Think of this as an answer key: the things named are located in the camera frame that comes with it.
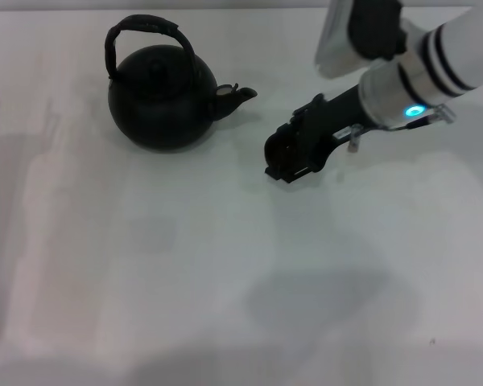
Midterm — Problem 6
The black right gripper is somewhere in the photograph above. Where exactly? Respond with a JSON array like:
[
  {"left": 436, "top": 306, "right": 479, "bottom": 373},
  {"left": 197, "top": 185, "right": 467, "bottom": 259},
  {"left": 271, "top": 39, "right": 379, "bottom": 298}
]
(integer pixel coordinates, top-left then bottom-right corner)
[{"left": 265, "top": 85, "right": 370, "bottom": 184}]

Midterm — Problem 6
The small black teacup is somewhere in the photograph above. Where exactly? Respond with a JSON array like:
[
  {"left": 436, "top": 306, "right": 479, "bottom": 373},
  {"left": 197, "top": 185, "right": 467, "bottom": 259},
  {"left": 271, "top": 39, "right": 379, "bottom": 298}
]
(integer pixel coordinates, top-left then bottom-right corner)
[{"left": 264, "top": 127, "right": 307, "bottom": 172}]

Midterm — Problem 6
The black round teapot with handle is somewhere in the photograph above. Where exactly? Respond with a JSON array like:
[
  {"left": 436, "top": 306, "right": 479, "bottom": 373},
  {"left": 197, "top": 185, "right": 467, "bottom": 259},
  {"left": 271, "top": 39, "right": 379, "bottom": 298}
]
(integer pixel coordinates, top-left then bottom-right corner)
[{"left": 102, "top": 14, "right": 258, "bottom": 154}]

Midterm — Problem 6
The clear acrylic camera bracket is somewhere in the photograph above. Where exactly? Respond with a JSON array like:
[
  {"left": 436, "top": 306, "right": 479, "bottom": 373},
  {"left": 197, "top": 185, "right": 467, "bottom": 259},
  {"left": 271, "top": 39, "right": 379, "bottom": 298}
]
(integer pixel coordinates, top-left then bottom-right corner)
[{"left": 332, "top": 103, "right": 456, "bottom": 154}]

